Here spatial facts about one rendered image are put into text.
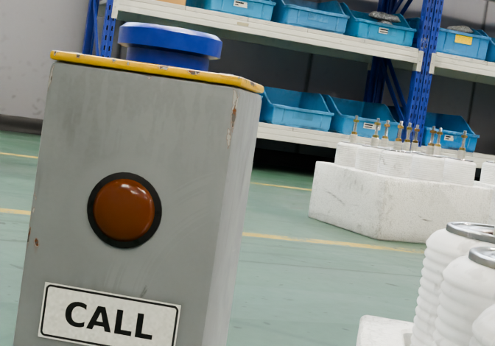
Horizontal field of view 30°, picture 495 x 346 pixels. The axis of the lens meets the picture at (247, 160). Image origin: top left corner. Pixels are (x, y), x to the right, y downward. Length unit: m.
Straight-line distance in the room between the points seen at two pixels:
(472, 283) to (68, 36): 5.06
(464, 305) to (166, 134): 0.16
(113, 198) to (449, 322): 0.17
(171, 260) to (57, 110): 0.07
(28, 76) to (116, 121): 5.05
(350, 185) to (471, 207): 0.36
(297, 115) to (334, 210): 2.24
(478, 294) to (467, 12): 5.97
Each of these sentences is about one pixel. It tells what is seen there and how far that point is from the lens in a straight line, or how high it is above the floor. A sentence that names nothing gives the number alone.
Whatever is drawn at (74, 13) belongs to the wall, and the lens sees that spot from 5.42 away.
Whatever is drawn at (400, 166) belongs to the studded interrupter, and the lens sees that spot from 2.66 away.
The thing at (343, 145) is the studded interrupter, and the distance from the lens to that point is 2.86.
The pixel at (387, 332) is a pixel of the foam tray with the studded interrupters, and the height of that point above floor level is 0.18.
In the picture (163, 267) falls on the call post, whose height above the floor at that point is 0.24.
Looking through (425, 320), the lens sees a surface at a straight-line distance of 0.54.
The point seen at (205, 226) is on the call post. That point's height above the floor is 0.26.
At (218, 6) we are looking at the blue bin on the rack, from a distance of 4.89.
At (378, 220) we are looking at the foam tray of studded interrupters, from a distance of 2.62.
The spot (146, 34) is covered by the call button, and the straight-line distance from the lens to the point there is 0.34.
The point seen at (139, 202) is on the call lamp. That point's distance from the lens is 0.33.
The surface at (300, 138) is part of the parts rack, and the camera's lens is 5.00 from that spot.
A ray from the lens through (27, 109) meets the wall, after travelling 5.38.
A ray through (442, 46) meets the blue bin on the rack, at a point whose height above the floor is 0.84.
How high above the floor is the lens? 0.30
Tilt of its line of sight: 3 degrees down
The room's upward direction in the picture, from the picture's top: 8 degrees clockwise
